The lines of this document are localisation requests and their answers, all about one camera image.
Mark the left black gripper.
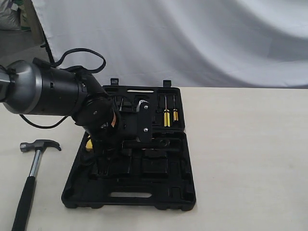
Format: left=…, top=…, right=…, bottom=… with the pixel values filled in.
left=90, top=109, right=138, bottom=176

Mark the left grey black robot arm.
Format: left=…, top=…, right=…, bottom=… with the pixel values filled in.
left=0, top=58, right=139, bottom=165

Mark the black plastic tool case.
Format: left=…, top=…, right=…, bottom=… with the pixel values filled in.
left=61, top=78, right=196, bottom=211

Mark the yellow tape measure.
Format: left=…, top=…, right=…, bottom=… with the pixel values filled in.
left=85, top=136, right=93, bottom=152

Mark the long yellow black screwdriver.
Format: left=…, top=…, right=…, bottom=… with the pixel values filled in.
left=164, top=95, right=170, bottom=127

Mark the short yellow black screwdriver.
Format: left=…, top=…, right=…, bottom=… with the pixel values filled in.
left=173, top=95, right=179, bottom=122

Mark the claw hammer black grip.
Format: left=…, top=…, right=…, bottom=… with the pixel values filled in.
left=12, top=139, right=61, bottom=231

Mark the black backdrop stand pole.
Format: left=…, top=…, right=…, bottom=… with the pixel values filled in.
left=36, top=14, right=61, bottom=68

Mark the white backdrop cloth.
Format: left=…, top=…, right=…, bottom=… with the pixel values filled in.
left=33, top=0, right=308, bottom=88

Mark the grey sack in background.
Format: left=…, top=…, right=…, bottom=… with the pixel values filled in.
left=0, top=0, right=20, bottom=30

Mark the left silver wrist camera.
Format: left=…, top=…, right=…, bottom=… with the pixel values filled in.
left=136, top=100, right=152, bottom=143

